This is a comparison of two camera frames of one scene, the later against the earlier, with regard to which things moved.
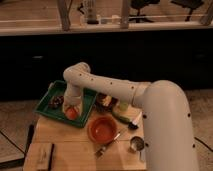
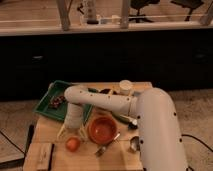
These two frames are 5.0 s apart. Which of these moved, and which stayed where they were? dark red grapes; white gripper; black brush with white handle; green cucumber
Moved: white gripper
Stayed: black brush with white handle; dark red grapes; green cucumber
